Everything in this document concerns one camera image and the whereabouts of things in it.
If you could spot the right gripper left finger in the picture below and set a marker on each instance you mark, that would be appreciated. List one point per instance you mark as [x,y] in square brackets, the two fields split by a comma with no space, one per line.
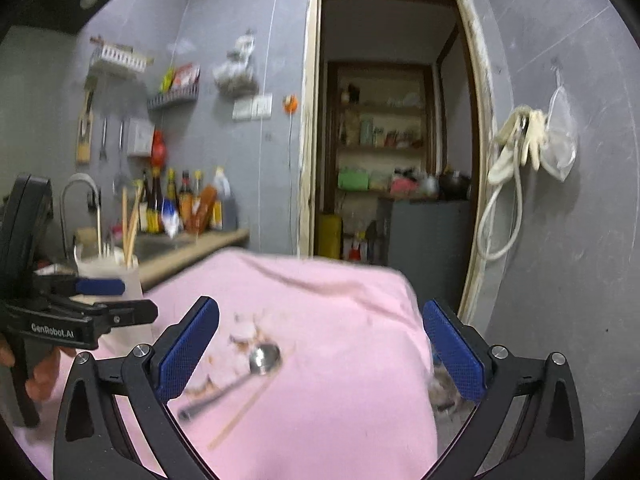
[91,439]

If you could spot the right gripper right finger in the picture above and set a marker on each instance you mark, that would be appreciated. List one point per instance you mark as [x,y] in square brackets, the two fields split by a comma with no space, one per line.
[547,441]

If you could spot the wooden chopstick three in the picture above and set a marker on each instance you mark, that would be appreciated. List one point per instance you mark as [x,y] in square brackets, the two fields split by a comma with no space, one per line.
[132,226]

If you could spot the crossing wooden chopstick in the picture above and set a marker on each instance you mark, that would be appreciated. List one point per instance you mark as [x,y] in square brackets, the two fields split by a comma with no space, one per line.
[245,408]

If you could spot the person's left hand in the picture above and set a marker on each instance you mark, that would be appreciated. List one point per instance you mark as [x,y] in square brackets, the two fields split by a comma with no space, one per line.
[40,386]

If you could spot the white plastic utensil holder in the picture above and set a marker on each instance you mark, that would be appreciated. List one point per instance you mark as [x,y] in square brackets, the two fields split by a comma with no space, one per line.
[112,266]

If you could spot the chrome faucet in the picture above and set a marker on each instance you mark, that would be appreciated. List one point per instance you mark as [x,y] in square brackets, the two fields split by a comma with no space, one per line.
[77,203]

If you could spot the dark sauce bottle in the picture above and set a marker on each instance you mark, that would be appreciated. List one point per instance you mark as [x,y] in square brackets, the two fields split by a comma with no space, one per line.
[155,202]

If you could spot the larger steel spoon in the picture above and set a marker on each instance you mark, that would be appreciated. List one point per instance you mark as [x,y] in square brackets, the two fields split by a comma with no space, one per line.
[263,359]

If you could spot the large oil bottle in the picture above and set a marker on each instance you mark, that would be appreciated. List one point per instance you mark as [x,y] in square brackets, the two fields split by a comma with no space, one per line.
[224,216]

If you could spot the dark grey cabinet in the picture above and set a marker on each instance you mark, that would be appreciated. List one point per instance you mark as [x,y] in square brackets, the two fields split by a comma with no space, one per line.
[430,243]

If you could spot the pink floral cloth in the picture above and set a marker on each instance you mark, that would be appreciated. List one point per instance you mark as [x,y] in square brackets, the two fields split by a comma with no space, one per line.
[351,400]

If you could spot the clear plastic bag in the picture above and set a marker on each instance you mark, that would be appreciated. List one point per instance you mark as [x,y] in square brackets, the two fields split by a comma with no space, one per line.
[559,151]

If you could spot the hanging bag of goods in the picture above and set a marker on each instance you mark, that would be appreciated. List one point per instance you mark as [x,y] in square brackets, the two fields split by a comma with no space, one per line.
[236,77]

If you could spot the white rubber gloves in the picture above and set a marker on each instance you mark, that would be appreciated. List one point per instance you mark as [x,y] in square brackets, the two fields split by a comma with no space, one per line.
[521,139]

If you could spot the wooden storage shelf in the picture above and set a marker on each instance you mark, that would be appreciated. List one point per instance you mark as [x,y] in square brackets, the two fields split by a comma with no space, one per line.
[376,134]

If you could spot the grey wall shelf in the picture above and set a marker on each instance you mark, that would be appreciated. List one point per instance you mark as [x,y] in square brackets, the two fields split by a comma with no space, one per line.
[174,97]

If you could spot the white wall basket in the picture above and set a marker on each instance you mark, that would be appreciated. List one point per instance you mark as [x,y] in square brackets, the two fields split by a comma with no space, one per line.
[117,59]

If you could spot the white wall switch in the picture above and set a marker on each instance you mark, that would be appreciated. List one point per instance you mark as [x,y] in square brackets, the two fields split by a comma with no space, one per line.
[253,108]

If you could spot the wooden door frame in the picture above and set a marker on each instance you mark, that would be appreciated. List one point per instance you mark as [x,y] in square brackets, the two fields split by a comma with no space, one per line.
[481,99]

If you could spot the orange wall hook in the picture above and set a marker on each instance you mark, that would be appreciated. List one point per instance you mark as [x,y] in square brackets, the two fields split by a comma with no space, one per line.
[290,104]

